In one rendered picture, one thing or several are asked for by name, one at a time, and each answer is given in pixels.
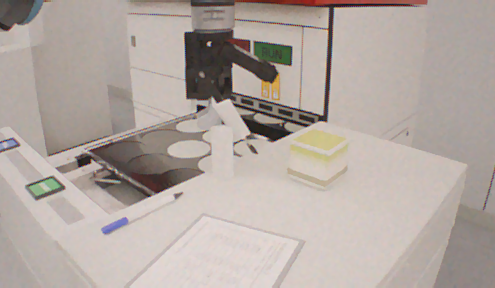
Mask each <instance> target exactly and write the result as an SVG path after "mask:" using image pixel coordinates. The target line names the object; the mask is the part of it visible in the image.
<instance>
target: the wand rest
mask: <svg viewBox="0 0 495 288"><path fill-rule="evenodd" d="M212 102H213V106H214V108H215V109H216V111H217V112H218V114H219V115H220V117H221V118H222V120H223V121H224V122H225V125H226V126H224V125H222V124H218V125H216V126H213V127H211V134H212V162H213V175H214V176H216V177H218V178H220V179H222V180H224V181H226V180H228V179H230V178H232V177H234V172H233V149H232V136H233V137H237V139H238V138H240V139H243V138H244V137H245V136H246V135H248V134H250V133H249V130H248V129H247V127H246V126H245V124H244V122H243V121H242V119H241V118H240V116H239V114H238V113H237V111H236V108H235V106H234V105H233V103H232V102H231V100H230V99H227V100H225V101H223V102H220V103H218V104H217V102H216V101H215V99H214V98H213V96H212Z"/></svg>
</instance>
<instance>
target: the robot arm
mask: <svg viewBox="0 0 495 288"><path fill-rule="evenodd" d="M190 1H191V15H192V19H191V28H192V29H194V31H193V32H184V34H183V36H184V48H185V73H184V74H185V92H186V100H196V99H197V100H209V104H208V107H207V108H205V109H203V110H201V111H199V112H198V114H197V118H198V122H197V124H198V126H199V128H201V129H205V130H210V131H211V127H213V126H216V125H218V124H222V125H224V126H226V125H225V122H224V121H223V120H222V118H221V117H220V115H219V114H218V112H217V111H216V109H215V108H214V106H213V102H212V95H211V94H210V93H209V92H208V90H207V89H206V87H205V86H204V84H203V83H202V82H201V80H200V77H201V76H200V75H199V72H200V71H202V72H203V73H204V74H207V75H208V77H209V78H210V80H211V81H212V83H213V84H214V86H215V87H216V89H217V90H218V91H219V92H220V94H221V95H222V97H223V98H224V100H227V99H230V100H231V95H233V72H232V69H233V66H234V65H233V63H235V64H237V65H238V66H240V67H242V68H244V70H246V71H248V72H250V73H252V74H254V76H255V77H256V78H258V79H259V80H261V81H263V82H265V83H267V82H268V83H270V84H273V82H274V81H275V79H276V77H277V76H278V74H279V73H278V71H277V70H276V66H275V65H274V64H272V63H271V62H270V61H267V60H265V59H263V60H262V59H260V58H258V57H256V56H255V55H251V54H249V53H248V52H246V51H245V50H243V49H242V48H240V47H238V46H236V45H235V44H233V43H231V42H229V41H228V40H226V39H230V38H234V30H233V29H232V28H234V27H235V6H234V5H235V0H190ZM43 3H44V1H43V0H0V32H9V30H10V29H11V28H12V27H13V26H14V25H15V24H17V25H21V26H24V25H26V24H28V23H30V22H31V21H32V20H34V19H35V18H36V17H37V15H38V13H39V12H40V10H41V8H42V6H43ZM221 39H223V40H222V42H221ZM210 41H212V42H210ZM207 42H210V45H211V46H208V45H207ZM232 62H233V63H232ZM196 78H197V83H196Z"/></svg>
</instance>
